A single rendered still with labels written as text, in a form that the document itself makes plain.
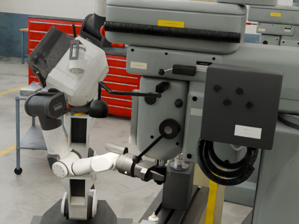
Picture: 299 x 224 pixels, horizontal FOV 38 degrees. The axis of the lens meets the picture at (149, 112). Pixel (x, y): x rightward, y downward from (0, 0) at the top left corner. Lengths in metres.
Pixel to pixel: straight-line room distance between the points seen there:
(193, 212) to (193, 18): 1.00
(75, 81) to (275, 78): 0.99
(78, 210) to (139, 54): 1.29
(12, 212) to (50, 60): 2.34
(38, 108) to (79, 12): 9.92
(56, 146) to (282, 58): 1.02
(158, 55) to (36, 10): 10.95
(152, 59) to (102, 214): 1.51
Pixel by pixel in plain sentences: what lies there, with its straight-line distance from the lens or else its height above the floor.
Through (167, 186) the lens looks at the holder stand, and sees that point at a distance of 2.07.
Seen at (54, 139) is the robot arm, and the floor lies 1.28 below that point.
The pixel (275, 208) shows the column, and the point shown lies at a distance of 1.49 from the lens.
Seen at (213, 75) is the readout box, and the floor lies 1.70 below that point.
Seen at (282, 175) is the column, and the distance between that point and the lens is 1.46.
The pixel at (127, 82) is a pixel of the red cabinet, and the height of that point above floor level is 0.62.
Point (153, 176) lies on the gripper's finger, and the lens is 1.70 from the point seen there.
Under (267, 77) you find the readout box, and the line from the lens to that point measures 1.18.
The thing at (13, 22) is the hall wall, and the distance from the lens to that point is 12.76.
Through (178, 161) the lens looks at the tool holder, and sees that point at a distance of 2.05.
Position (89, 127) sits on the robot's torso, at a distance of 2.29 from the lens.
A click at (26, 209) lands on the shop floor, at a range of 4.13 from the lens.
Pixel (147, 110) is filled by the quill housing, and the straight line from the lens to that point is 1.56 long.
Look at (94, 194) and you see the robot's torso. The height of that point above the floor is 0.74.
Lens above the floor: 1.90
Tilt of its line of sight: 15 degrees down
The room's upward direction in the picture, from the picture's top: 4 degrees clockwise
